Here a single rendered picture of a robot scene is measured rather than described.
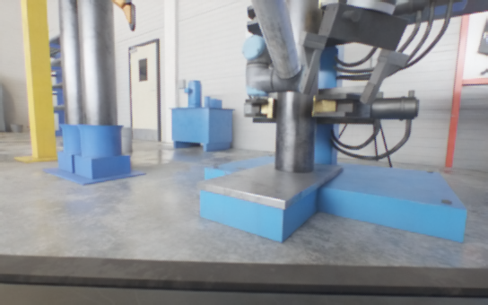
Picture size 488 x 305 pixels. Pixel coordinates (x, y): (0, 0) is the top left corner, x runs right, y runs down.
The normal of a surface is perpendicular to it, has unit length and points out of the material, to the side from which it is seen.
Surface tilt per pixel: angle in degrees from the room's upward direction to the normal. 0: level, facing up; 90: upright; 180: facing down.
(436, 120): 90
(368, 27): 114
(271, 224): 90
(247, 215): 90
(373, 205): 90
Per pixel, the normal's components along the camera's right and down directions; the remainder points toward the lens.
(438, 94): -0.57, 0.08
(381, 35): 0.08, 0.51
